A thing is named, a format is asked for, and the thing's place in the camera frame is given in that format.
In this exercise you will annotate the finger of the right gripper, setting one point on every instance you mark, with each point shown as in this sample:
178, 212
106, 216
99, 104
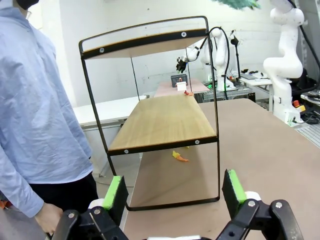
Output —
256, 5

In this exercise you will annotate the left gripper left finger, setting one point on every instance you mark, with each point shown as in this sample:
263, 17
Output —
113, 200

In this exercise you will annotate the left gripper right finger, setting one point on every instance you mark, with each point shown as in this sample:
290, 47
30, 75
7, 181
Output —
233, 197

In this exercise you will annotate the teal microfibre duster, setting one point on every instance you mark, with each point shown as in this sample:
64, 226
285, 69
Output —
235, 3

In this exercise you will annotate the person right forearm blue sleeve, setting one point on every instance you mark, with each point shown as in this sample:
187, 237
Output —
20, 190

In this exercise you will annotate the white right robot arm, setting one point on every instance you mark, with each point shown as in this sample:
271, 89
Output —
282, 65

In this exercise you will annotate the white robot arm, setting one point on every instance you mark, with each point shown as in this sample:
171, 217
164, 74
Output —
205, 53
222, 57

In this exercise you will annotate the two-tier wood metal shelf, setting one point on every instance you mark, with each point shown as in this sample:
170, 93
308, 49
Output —
165, 122

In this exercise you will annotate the person right hand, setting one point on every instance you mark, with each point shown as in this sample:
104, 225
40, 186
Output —
48, 217

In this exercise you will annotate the person dark trousers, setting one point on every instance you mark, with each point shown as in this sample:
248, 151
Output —
67, 197

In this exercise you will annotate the black stand pole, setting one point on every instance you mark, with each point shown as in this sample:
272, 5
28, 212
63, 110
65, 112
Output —
237, 62

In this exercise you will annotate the grey keyboard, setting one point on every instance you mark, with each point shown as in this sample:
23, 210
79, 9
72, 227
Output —
248, 77

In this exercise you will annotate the white office desk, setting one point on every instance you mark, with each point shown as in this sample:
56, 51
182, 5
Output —
260, 82

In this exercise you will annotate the white table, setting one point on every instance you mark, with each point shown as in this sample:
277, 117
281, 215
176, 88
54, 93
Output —
105, 112

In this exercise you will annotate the green lit device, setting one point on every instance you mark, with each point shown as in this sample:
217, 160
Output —
210, 85

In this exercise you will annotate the small black robot gripper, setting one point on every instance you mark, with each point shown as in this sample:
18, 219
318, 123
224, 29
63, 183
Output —
181, 64

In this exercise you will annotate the aluminium profile plate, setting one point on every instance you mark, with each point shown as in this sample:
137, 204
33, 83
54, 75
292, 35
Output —
310, 133

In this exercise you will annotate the pink topped table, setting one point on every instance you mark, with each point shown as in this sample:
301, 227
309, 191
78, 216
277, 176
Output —
197, 87

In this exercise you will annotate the black plastic basket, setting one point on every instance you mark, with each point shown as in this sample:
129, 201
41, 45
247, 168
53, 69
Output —
175, 78

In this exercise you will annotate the small orange red object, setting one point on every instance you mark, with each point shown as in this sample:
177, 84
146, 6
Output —
3, 203

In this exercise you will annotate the red yellow emergency stop button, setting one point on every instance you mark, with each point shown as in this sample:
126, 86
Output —
298, 107

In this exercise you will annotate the white card holder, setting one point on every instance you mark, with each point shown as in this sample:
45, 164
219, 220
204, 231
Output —
181, 87

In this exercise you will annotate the red paper scrap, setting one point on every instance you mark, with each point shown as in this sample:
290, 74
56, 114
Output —
186, 92

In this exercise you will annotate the person torso light blue shirt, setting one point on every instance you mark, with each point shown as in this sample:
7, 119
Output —
37, 100

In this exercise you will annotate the black face mask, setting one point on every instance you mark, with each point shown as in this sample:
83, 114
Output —
27, 3

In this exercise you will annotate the aluminium frame bench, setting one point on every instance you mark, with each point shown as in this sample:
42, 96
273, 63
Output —
240, 93

